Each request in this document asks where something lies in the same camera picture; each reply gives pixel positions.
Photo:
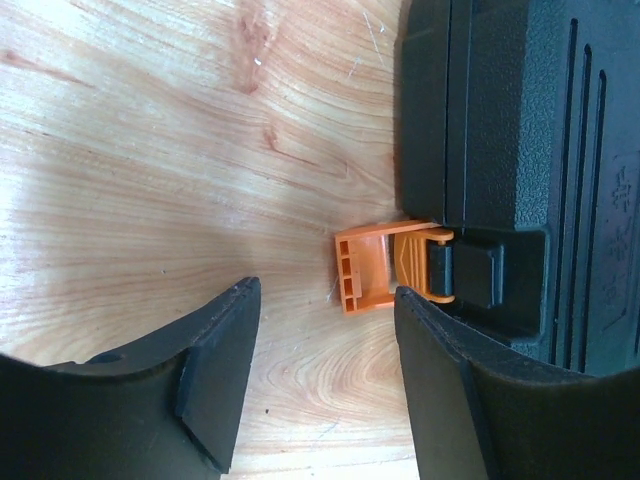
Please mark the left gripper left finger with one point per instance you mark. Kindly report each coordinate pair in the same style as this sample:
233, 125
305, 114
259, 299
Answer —
165, 406

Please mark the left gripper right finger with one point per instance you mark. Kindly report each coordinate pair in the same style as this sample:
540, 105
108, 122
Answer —
480, 410

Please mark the orange case latch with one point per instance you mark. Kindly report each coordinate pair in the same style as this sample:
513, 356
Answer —
373, 259

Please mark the black plastic tool case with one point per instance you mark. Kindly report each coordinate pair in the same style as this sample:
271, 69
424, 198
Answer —
520, 133

